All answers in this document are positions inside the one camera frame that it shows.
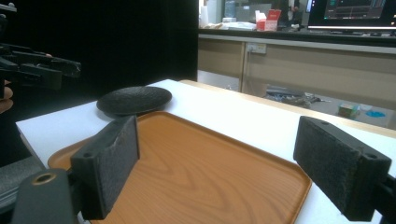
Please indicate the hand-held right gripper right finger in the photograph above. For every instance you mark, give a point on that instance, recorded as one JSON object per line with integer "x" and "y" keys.
{"x": 334, "y": 166}

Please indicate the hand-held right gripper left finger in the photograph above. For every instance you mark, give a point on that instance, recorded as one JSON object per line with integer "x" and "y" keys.
{"x": 107, "y": 161}

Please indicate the dark grey round plate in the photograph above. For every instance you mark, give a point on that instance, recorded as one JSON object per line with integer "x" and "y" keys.
{"x": 134, "y": 100}

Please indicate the orange wooden tray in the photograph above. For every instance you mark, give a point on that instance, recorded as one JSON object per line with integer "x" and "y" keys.
{"x": 199, "y": 168}

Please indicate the small green box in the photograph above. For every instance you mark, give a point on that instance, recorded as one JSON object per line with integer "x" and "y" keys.
{"x": 348, "y": 111}

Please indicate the blue round lid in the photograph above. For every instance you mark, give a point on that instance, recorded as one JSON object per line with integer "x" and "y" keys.
{"x": 375, "y": 114}

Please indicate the beige counter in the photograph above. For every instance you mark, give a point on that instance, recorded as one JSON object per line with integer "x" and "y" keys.
{"x": 311, "y": 68}

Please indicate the computer monitor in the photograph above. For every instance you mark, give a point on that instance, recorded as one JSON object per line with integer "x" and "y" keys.
{"x": 353, "y": 12}

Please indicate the red and white carton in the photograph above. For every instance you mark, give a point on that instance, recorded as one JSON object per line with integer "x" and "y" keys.
{"x": 268, "y": 21}

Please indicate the stack of white papers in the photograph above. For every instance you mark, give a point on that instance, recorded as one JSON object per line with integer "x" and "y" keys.
{"x": 239, "y": 25}

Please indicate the clear water bottle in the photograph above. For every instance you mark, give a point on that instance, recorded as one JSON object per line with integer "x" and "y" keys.
{"x": 230, "y": 8}

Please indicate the white wall socket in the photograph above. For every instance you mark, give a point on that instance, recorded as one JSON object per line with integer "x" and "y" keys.
{"x": 256, "y": 48}

